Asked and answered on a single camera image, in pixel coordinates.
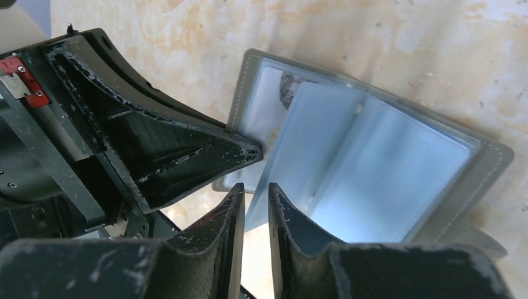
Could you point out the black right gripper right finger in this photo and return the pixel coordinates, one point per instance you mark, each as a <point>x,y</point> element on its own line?
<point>309,262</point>

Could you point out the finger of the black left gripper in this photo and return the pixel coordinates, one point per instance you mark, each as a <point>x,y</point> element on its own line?
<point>103,46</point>

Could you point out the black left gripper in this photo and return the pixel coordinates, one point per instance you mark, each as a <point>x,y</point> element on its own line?
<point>81,148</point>

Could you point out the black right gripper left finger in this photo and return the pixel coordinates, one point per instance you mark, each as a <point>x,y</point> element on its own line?
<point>202,261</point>

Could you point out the silver VIP card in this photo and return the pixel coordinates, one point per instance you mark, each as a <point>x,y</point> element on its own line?
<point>263,115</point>

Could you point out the grey leather card holder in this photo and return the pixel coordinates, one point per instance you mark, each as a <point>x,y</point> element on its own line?
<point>370,167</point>

